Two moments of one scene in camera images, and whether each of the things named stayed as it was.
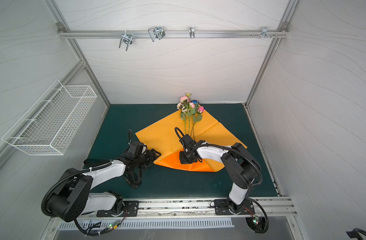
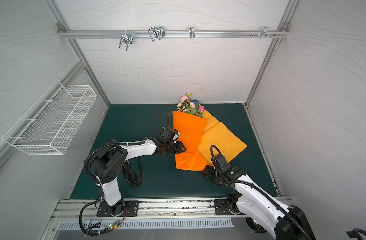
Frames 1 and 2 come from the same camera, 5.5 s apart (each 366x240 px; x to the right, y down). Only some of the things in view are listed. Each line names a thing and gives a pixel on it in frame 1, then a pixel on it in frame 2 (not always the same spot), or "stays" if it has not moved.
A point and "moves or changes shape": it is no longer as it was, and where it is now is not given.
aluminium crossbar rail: x=88 y=33 stays
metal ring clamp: x=192 y=33 stays
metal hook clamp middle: x=157 y=32 stays
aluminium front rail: x=188 y=208 stays
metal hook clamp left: x=126 y=38 stays
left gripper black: x=151 y=158 → x=179 y=149
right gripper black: x=187 y=156 → x=209 y=172
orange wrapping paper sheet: x=196 y=122 moves or changes shape
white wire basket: x=50 y=124 stays
